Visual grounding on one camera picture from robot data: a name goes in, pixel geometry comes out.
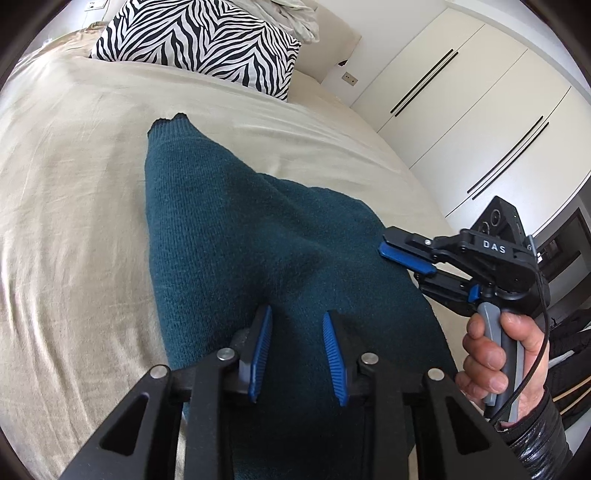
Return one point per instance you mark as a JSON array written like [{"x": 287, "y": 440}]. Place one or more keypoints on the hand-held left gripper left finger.
[{"x": 259, "y": 355}]

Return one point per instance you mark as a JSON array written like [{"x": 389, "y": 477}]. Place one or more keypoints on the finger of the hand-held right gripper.
[
  {"x": 401, "y": 256},
  {"x": 448, "y": 290}
]

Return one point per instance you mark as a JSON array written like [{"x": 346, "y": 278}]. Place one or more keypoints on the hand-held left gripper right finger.
[{"x": 333, "y": 355}]

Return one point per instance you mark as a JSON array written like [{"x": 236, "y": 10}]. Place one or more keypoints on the dark green sweater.
[{"x": 254, "y": 240}]

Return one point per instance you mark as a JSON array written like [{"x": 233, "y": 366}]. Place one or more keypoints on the person's right forearm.
[{"x": 540, "y": 438}]

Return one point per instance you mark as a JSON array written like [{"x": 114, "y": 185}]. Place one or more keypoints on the person's right hand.
[{"x": 478, "y": 360}]

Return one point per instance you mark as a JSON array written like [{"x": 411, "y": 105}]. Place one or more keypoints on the dark furniture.
[{"x": 570, "y": 258}]

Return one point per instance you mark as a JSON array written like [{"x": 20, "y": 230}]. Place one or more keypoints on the dark clothing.
[{"x": 572, "y": 337}]

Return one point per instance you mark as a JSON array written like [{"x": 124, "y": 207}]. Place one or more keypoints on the white wardrobe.
[{"x": 485, "y": 92}]

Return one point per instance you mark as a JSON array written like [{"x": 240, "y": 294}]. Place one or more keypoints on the beige padded headboard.
[{"x": 332, "y": 50}]

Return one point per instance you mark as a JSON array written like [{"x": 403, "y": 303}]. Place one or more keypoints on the bed with beige sheet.
[{"x": 69, "y": 184}]

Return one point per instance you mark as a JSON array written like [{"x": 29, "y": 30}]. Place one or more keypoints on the folded white duvet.
[{"x": 295, "y": 18}]

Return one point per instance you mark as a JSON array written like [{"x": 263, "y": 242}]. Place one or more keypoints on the zebra print pillow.
[{"x": 198, "y": 41}]

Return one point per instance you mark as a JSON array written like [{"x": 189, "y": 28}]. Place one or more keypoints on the beige wall switch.
[{"x": 350, "y": 78}]

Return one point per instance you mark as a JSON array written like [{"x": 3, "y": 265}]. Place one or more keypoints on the white wall socket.
[{"x": 96, "y": 4}]

